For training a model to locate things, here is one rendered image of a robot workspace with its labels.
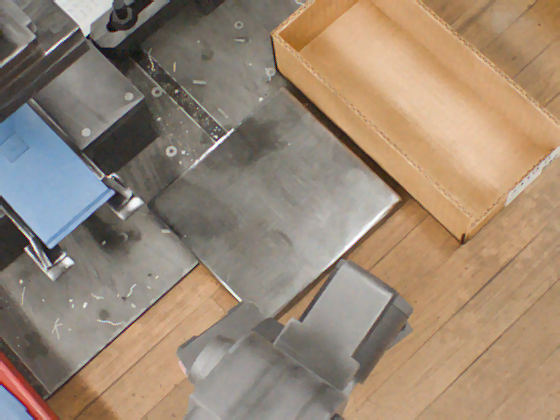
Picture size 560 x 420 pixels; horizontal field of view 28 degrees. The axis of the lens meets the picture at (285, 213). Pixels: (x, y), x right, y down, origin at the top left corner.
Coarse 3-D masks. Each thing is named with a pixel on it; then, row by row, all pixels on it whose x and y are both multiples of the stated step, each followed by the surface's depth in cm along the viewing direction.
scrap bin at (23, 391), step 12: (0, 348) 99; (0, 360) 92; (0, 372) 98; (12, 372) 92; (0, 384) 97; (12, 384) 97; (24, 384) 93; (24, 396) 97; (36, 396) 94; (36, 408) 91; (48, 408) 95
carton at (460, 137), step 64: (320, 0) 102; (384, 0) 105; (320, 64) 106; (384, 64) 105; (448, 64) 104; (384, 128) 103; (448, 128) 103; (512, 128) 102; (448, 192) 101; (512, 192) 98
